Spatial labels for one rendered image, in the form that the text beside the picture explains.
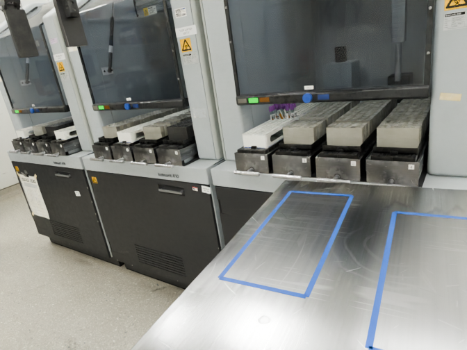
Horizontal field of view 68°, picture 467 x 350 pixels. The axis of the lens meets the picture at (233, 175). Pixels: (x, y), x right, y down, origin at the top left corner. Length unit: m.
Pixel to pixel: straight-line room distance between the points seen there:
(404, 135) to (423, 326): 0.69
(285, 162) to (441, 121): 0.45
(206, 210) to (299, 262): 0.90
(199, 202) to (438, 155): 0.88
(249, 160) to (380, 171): 0.43
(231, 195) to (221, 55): 0.51
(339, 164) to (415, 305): 0.64
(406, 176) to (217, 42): 0.76
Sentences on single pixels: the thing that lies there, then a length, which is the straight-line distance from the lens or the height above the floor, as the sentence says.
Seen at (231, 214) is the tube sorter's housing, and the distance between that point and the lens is 1.37.
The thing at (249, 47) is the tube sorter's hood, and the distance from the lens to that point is 1.22.
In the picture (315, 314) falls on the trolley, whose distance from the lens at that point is 0.49.
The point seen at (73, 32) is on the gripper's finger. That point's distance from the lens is 0.56.
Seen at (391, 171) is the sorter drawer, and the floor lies 0.78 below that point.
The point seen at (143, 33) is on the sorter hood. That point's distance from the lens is 1.53.
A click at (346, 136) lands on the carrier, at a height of 0.85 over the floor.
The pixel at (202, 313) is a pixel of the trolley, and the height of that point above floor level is 0.82.
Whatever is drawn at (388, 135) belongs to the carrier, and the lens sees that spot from 1.11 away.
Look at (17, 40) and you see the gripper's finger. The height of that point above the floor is 1.21.
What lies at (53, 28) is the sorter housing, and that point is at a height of 1.37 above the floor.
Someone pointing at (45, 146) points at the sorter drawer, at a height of 0.78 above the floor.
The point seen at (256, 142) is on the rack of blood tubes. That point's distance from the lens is 1.23.
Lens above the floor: 1.15
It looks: 20 degrees down
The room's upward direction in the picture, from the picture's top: 9 degrees counter-clockwise
